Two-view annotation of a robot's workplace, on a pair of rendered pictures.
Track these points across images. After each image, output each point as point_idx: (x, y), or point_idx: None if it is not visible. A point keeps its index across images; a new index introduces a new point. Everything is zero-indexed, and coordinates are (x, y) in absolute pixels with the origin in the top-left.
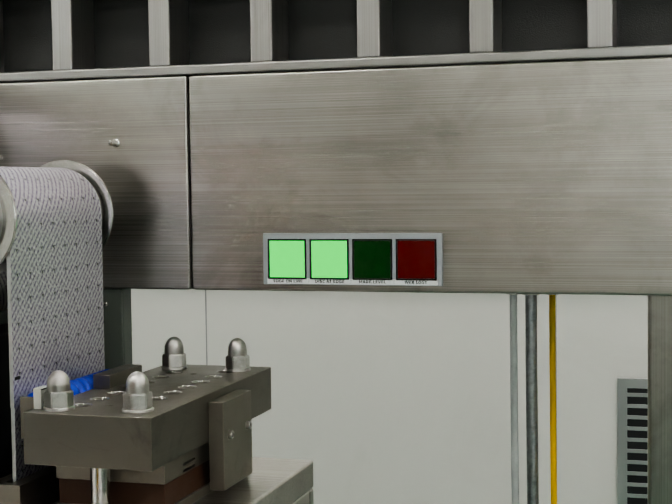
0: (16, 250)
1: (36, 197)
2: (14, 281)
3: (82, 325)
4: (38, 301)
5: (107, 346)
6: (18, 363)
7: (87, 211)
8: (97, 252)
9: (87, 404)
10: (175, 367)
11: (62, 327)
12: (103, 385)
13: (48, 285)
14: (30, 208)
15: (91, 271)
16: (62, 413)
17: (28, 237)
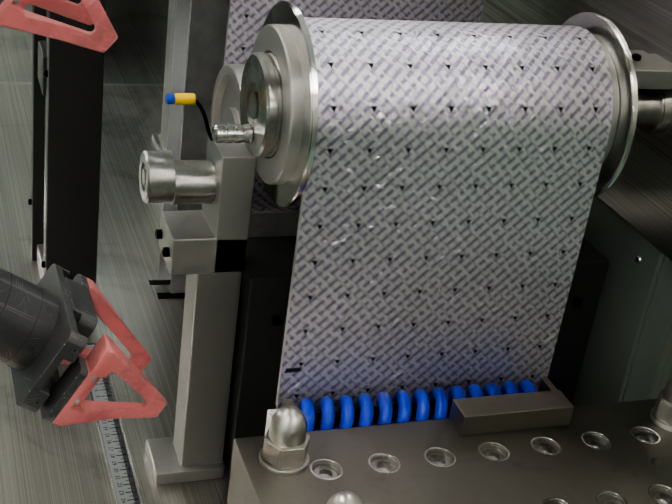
0: (324, 189)
1: (411, 104)
2: (309, 235)
3: (498, 307)
4: (374, 267)
5: (622, 320)
6: (299, 350)
7: (563, 132)
8: (576, 200)
9: (339, 470)
10: (665, 423)
11: (437, 307)
12: (456, 424)
13: (410, 245)
14: (381, 123)
15: (549, 229)
16: (255, 479)
17: (364, 170)
